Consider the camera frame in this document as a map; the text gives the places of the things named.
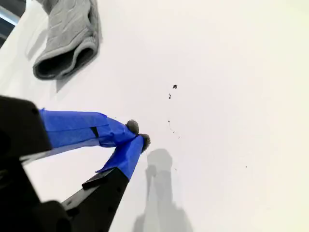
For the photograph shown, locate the grey striped towel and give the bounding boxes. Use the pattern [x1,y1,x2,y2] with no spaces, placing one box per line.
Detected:
[32,0,103,81]

